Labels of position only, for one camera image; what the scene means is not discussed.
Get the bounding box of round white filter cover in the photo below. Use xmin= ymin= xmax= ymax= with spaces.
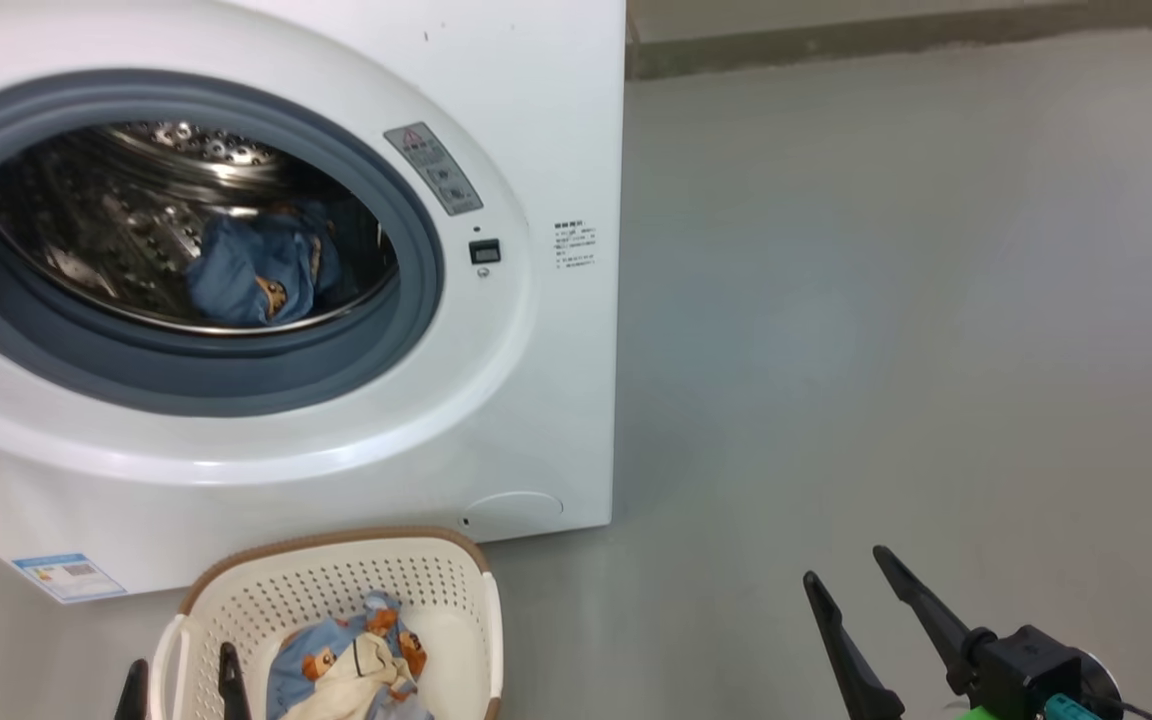
xmin=463 ymin=490 xmax=564 ymax=536

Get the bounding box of perforated steel washer drum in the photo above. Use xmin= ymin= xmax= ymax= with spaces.
xmin=0 ymin=120 xmax=399 ymax=336

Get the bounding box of white front-load washing machine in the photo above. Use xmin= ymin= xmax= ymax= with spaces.
xmin=0 ymin=0 xmax=627 ymax=606

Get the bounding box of blue energy label sticker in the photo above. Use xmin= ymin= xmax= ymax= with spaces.
xmin=11 ymin=553 xmax=127 ymax=604

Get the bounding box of blue and cream bear garment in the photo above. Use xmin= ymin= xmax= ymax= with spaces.
xmin=266 ymin=590 xmax=434 ymax=720

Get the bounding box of blue bear print garment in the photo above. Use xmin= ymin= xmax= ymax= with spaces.
xmin=186 ymin=200 xmax=342 ymax=329

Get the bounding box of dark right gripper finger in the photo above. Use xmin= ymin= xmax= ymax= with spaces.
xmin=803 ymin=570 xmax=905 ymax=720
xmin=873 ymin=545 xmax=987 ymax=696

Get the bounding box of grey warning sticker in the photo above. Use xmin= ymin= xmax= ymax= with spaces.
xmin=383 ymin=122 xmax=484 ymax=217

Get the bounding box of white basket with brown rim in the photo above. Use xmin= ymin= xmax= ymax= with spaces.
xmin=149 ymin=528 xmax=505 ymax=720

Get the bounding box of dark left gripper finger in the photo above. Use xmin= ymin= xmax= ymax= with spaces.
xmin=116 ymin=658 xmax=150 ymax=720
xmin=218 ymin=642 xmax=253 ymax=720

